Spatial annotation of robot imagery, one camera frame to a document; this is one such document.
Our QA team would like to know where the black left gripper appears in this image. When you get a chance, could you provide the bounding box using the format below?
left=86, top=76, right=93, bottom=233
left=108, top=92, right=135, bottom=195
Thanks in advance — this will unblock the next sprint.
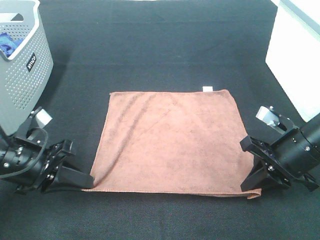
left=13, top=127, right=94, bottom=195

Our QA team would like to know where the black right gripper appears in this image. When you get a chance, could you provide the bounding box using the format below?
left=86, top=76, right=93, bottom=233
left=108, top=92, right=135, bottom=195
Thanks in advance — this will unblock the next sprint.
left=240, top=119, right=320, bottom=192

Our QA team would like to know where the brown microfiber towel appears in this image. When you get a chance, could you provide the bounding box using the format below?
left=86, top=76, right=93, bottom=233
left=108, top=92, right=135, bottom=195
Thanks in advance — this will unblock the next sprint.
left=90, top=89, right=262, bottom=199

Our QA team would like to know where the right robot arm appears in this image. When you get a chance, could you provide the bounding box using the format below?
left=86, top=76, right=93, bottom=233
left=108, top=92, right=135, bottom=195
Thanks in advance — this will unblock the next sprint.
left=240, top=115, right=320, bottom=192

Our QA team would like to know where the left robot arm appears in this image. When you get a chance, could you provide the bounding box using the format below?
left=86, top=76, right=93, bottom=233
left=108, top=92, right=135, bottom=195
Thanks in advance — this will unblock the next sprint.
left=0, top=127, right=94, bottom=195

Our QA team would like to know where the grey perforated laundry basket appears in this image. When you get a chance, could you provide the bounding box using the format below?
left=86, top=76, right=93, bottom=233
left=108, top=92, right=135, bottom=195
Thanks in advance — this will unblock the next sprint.
left=0, top=0, right=53, bottom=136

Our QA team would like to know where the white storage box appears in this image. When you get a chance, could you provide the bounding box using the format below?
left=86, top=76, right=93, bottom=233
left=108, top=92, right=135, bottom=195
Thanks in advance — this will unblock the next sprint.
left=265, top=0, right=320, bottom=122

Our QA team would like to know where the black table cloth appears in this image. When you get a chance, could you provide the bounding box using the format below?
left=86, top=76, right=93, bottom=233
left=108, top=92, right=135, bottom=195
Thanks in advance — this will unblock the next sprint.
left=0, top=0, right=320, bottom=240

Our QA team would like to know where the blue towel in basket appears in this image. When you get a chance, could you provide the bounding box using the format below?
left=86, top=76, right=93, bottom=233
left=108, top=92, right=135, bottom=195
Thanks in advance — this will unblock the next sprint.
left=0, top=33, right=21, bottom=58

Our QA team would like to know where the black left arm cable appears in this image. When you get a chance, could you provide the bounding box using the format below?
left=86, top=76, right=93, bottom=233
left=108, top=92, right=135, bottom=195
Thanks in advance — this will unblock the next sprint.
left=0, top=127, right=49, bottom=180

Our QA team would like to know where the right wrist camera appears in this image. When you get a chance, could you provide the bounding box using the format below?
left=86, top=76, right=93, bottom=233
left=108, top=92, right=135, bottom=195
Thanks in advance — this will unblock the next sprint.
left=255, top=105, right=299, bottom=135

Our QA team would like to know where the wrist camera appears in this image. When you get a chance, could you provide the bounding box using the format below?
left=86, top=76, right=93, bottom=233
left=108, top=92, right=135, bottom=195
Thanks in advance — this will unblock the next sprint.
left=255, top=105, right=299, bottom=135
left=30, top=107, right=53, bottom=129

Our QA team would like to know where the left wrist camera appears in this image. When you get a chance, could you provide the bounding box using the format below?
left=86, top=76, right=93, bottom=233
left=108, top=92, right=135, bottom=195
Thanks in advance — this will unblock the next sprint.
left=30, top=107, right=53, bottom=129

